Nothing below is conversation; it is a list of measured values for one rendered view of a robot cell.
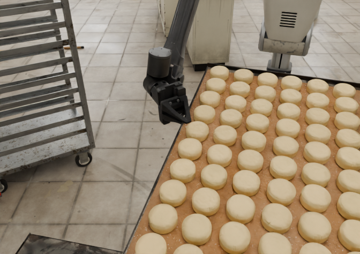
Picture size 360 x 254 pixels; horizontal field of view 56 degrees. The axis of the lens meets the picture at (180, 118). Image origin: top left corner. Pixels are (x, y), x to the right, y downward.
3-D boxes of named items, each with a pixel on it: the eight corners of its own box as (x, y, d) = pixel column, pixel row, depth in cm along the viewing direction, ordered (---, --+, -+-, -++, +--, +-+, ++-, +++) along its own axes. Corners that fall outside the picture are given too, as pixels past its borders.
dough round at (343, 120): (344, 114, 78) (346, 107, 77) (362, 127, 75) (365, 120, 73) (328, 122, 76) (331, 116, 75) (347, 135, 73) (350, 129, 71)
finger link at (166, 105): (175, 119, 75) (157, 98, 81) (177, 143, 79) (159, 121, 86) (201, 110, 77) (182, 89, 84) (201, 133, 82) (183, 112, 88)
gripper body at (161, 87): (159, 92, 79) (146, 77, 84) (162, 125, 85) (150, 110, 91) (184, 84, 81) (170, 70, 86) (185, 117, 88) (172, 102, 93)
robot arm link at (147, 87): (159, 88, 95) (140, 90, 93) (162, 66, 92) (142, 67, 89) (170, 100, 91) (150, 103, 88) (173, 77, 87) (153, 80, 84)
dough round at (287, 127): (279, 121, 77) (281, 114, 76) (301, 129, 75) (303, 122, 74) (271, 134, 74) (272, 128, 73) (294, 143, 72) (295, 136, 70)
